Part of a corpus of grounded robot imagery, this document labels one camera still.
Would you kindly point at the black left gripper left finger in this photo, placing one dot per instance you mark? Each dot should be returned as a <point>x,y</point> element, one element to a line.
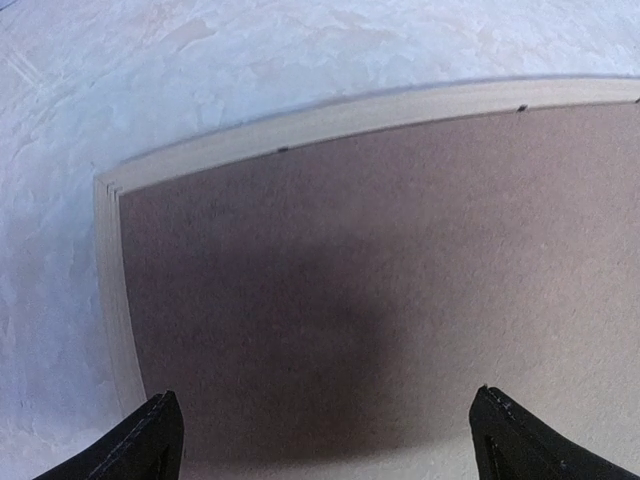
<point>147,444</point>

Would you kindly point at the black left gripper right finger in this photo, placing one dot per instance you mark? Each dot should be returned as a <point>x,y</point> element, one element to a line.
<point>512,443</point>

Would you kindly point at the brown hardboard backing panel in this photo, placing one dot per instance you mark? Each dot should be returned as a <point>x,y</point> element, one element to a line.
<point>330,311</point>

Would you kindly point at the light wooden picture frame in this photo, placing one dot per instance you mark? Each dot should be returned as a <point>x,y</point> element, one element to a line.
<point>294,129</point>

